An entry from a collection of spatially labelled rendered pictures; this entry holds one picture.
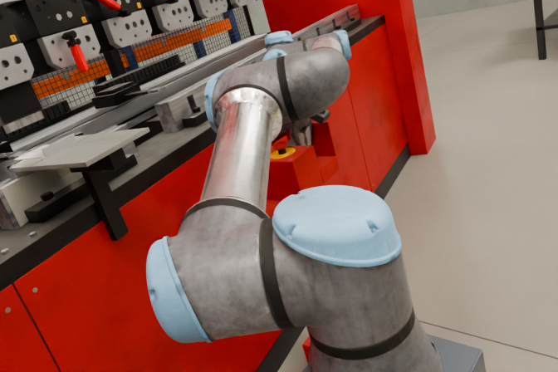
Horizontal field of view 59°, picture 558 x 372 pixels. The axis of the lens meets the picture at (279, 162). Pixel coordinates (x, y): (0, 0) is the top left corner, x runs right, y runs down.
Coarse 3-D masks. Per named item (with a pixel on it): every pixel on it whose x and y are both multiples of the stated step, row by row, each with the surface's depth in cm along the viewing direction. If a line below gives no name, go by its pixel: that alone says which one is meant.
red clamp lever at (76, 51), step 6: (72, 30) 116; (66, 36) 116; (72, 36) 115; (72, 42) 116; (72, 48) 117; (78, 48) 117; (72, 54) 117; (78, 54) 117; (78, 60) 117; (84, 60) 118; (78, 66) 118; (84, 66) 118
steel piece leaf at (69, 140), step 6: (66, 138) 111; (72, 138) 113; (54, 144) 109; (60, 144) 110; (66, 144) 111; (42, 150) 106; (48, 150) 108; (54, 150) 109; (60, 150) 110; (30, 156) 112; (36, 156) 110; (42, 156) 108; (48, 156) 108
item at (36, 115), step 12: (24, 84) 113; (0, 96) 108; (12, 96) 110; (24, 96) 112; (36, 96) 115; (0, 108) 108; (12, 108) 110; (24, 108) 112; (36, 108) 115; (0, 120) 108; (12, 120) 110; (24, 120) 113; (36, 120) 116
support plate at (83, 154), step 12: (108, 132) 114; (120, 132) 111; (132, 132) 107; (144, 132) 107; (72, 144) 112; (84, 144) 109; (96, 144) 105; (108, 144) 102; (120, 144) 101; (60, 156) 105; (72, 156) 101; (84, 156) 98; (96, 156) 96; (12, 168) 107; (24, 168) 105; (36, 168) 103; (48, 168) 100; (60, 168) 99
